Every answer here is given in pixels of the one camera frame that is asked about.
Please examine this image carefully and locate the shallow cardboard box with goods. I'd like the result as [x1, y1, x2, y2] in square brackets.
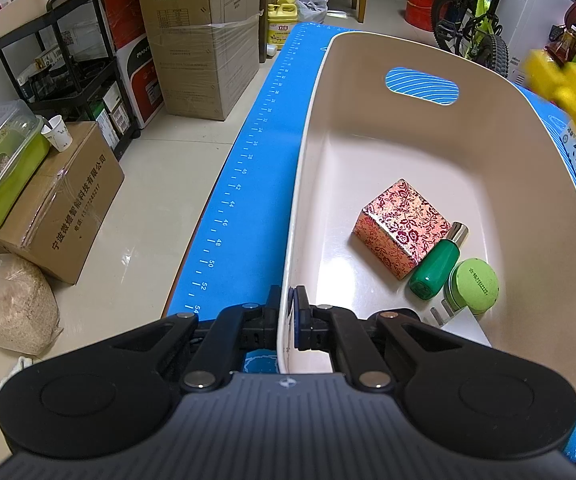
[0, 0, 96, 38]

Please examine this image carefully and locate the yellow plastic toy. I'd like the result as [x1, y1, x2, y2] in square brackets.
[523, 49, 576, 151]

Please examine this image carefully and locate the white charger plug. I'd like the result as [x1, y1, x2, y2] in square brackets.
[420, 297, 494, 348]

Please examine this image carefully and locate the brown cardboard box with print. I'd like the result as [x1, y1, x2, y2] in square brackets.
[0, 121, 125, 286]

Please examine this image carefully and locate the clear plastic bag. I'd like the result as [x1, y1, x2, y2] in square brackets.
[293, 0, 330, 25]

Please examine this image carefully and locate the beige plastic storage basket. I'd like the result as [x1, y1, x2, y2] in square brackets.
[276, 32, 576, 413]

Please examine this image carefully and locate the white chest freezer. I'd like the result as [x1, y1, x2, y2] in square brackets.
[505, 0, 576, 86]

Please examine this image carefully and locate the green bottle with silver cap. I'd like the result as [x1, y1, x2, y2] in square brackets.
[408, 221, 470, 300]

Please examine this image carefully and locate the white crumpled cloth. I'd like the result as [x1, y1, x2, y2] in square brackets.
[0, 356, 34, 406]

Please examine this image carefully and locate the green round jar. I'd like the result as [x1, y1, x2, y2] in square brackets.
[443, 257, 500, 316]

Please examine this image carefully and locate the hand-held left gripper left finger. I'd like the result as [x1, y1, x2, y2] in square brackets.
[110, 285, 282, 394]

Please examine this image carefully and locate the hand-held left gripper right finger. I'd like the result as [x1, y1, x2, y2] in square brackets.
[288, 285, 494, 394]

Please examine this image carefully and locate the yellow detergent jug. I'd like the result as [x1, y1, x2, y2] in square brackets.
[267, 0, 300, 52]

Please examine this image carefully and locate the plastic-wrapped cardboard box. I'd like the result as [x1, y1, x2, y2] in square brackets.
[145, 12, 261, 122]

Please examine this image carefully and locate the green container with clear lid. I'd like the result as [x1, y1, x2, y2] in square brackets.
[0, 100, 51, 233]

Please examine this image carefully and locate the clear bag of grain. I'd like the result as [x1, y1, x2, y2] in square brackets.
[0, 254, 64, 358]

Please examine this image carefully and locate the red floral gift box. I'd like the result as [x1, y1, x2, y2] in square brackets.
[352, 178, 453, 281]

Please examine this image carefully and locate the white paper cup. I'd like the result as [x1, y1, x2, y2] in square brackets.
[40, 115, 71, 152]

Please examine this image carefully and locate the red bucket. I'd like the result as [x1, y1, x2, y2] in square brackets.
[406, 0, 451, 33]

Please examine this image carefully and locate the black shelf cart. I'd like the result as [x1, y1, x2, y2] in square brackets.
[0, 0, 141, 148]

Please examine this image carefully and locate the red and white carton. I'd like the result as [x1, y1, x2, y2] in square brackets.
[103, 0, 165, 130]

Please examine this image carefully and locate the blue silicone baking mat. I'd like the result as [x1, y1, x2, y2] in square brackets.
[165, 24, 576, 463]

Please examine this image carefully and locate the black and green bicycle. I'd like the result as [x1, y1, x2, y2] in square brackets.
[430, 0, 510, 81]

